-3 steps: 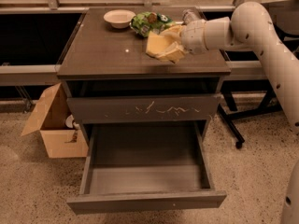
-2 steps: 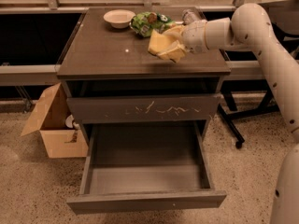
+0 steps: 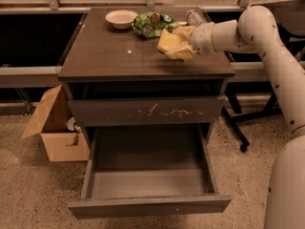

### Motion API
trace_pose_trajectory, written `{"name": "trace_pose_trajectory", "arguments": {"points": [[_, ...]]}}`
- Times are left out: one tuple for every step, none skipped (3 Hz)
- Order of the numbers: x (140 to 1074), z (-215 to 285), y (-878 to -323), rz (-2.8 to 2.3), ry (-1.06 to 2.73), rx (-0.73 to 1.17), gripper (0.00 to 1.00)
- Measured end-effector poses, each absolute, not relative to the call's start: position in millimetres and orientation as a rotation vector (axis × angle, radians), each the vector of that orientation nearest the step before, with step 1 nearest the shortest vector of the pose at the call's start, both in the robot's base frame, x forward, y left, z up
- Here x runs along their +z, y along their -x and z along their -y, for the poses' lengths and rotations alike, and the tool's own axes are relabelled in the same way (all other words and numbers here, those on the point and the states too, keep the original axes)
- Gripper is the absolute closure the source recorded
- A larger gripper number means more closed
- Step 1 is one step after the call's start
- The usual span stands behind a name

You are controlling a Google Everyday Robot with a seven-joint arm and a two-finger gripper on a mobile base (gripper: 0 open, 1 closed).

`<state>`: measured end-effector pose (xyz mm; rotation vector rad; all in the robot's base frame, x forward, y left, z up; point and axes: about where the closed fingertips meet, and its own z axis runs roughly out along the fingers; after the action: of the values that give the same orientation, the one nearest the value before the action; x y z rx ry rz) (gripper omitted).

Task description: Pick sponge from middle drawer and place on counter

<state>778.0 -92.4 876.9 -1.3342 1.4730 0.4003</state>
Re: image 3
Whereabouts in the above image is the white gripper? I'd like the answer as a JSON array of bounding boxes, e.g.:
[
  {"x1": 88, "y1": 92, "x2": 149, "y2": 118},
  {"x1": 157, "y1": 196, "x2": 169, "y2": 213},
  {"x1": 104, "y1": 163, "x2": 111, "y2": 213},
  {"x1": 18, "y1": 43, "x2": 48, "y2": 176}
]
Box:
[{"x1": 165, "y1": 22, "x2": 215, "y2": 62}]

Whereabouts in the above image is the clear plastic bottle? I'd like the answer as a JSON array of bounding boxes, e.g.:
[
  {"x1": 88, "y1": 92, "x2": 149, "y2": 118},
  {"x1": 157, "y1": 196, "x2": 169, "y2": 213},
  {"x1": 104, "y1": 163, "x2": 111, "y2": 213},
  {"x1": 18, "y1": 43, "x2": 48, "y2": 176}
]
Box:
[{"x1": 186, "y1": 10, "x2": 206, "y2": 27}]

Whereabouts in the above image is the green chip bag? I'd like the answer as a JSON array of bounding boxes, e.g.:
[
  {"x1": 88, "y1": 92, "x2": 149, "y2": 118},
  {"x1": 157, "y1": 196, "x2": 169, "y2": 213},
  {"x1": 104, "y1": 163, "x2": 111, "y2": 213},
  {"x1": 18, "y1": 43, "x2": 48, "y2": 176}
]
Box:
[{"x1": 132, "y1": 12, "x2": 180, "y2": 38}]

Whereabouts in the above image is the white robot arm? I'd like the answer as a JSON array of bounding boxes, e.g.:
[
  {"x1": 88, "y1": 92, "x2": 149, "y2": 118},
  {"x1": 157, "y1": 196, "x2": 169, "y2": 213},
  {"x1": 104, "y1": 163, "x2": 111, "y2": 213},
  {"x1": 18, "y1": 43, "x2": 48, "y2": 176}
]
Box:
[{"x1": 173, "y1": 6, "x2": 305, "y2": 229}]

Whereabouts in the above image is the closed grey top drawer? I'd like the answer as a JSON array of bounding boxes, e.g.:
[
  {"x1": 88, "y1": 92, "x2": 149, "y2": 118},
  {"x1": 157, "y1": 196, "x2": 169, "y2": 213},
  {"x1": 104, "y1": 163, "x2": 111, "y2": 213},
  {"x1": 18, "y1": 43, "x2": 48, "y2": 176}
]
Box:
[{"x1": 69, "y1": 96, "x2": 225, "y2": 127}]

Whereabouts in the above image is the open grey middle drawer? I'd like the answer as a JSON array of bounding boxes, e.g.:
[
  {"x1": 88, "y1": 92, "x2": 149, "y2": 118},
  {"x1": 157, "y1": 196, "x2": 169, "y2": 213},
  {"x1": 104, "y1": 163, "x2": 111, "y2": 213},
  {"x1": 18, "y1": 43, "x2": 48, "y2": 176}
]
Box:
[{"x1": 69, "y1": 124, "x2": 231, "y2": 219}]

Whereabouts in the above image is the grey drawer cabinet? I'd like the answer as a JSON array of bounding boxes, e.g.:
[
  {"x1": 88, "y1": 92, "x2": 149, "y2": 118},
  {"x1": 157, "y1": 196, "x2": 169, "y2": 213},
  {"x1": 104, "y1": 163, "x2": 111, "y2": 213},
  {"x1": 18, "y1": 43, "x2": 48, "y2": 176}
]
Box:
[{"x1": 58, "y1": 9, "x2": 234, "y2": 141}]

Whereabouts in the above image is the white bowl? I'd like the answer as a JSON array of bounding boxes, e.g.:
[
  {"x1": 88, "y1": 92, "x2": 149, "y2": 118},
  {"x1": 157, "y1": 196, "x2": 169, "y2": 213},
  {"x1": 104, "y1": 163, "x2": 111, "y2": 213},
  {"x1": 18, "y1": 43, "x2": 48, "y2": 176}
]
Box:
[{"x1": 105, "y1": 10, "x2": 137, "y2": 30}]

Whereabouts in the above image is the white cup in box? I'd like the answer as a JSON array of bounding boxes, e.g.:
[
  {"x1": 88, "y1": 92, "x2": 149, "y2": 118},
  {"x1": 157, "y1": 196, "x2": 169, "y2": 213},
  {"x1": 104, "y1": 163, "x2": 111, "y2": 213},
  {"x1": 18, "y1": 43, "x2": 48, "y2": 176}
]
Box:
[{"x1": 67, "y1": 117, "x2": 81, "y2": 133}]

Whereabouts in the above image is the yellow sponge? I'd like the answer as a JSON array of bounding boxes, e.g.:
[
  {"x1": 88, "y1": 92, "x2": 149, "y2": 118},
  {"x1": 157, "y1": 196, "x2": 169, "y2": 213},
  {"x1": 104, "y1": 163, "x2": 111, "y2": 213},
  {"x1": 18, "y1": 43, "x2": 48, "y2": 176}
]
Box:
[{"x1": 157, "y1": 30, "x2": 185, "y2": 53}]

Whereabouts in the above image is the cardboard box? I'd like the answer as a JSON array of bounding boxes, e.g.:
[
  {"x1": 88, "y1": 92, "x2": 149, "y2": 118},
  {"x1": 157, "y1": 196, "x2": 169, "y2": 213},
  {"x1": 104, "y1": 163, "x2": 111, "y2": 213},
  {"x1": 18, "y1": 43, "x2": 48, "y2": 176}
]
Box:
[{"x1": 22, "y1": 85, "x2": 90, "y2": 161}]

